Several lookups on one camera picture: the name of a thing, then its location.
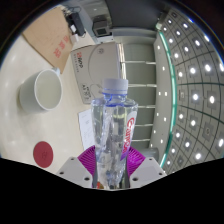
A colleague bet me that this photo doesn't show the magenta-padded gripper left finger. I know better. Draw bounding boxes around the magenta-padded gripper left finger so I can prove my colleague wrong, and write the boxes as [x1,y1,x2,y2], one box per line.
[55,145,99,189]

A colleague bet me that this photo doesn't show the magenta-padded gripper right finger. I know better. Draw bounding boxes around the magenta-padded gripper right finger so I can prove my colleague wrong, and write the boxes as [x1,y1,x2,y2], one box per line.
[125,145,168,190]

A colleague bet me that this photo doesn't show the clear plastic water bottle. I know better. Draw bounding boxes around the clear plastic water bottle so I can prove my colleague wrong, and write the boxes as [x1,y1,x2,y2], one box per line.
[90,78,139,188]

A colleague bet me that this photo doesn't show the white paper sheet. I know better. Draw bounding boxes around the white paper sheet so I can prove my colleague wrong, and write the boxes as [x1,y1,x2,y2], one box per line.
[77,109,98,151]

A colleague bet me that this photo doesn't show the flat round red coaster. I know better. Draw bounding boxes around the flat round red coaster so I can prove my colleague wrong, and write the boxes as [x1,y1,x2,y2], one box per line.
[32,140,55,169]

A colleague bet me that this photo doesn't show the white ceramic mug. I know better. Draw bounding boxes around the white ceramic mug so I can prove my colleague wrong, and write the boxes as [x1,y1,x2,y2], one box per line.
[18,67,63,115]

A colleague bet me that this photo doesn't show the large white cardboard box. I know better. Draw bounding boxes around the large white cardboard box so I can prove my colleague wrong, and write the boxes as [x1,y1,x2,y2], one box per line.
[69,42,123,105]

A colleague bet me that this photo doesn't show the group of ceiling lights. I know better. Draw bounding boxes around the group of ceiling lights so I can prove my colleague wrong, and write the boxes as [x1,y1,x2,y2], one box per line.
[156,9,224,168]

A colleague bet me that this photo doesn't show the brown paper envelope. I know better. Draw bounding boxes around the brown paper envelope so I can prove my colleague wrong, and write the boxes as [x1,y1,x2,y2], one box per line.
[22,6,81,74]

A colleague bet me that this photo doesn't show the grey monitor cabinet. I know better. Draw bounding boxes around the grey monitor cabinet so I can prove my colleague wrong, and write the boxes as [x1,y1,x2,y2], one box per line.
[91,14,113,38]

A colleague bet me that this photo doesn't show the black power adapter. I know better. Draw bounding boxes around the black power adapter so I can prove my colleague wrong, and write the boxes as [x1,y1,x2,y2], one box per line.
[64,11,87,37]

